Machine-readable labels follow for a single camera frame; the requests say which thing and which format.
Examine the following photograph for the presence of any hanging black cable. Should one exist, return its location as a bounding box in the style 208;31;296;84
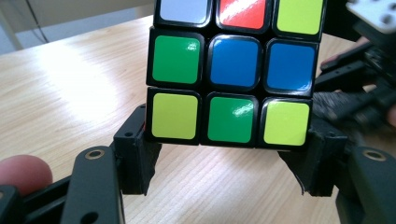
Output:
25;0;50;44

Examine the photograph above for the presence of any multicoloured puzzle cube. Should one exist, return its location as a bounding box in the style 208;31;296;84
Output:
145;0;327;148

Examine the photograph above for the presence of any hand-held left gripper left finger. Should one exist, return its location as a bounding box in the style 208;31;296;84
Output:
112;104;163;196

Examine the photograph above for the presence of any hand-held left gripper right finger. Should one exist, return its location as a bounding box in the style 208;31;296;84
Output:
277;116;348;197

